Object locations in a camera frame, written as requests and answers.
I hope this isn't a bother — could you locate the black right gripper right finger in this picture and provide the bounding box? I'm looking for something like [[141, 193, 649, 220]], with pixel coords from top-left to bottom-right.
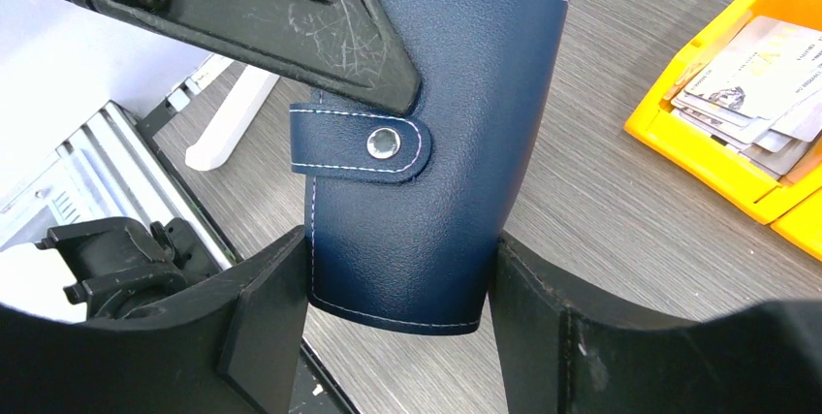
[[490, 235, 821, 413]]

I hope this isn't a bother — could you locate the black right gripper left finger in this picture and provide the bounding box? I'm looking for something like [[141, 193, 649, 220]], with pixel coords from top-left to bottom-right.
[[1, 226, 308, 413]]

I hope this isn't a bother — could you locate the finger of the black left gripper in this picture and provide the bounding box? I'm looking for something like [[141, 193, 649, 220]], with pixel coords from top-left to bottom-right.
[[65, 0, 420, 115]]

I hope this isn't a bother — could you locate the navy leather card holder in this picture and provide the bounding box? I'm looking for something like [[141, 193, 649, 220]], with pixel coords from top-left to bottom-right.
[[289, 0, 569, 335]]

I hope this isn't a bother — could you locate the stack of silver cards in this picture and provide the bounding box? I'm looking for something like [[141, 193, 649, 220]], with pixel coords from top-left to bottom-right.
[[668, 16, 821, 185]]

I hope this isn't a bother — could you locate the yellow bin with silver cards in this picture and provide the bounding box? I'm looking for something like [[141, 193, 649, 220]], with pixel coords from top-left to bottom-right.
[[624, 0, 821, 224]]

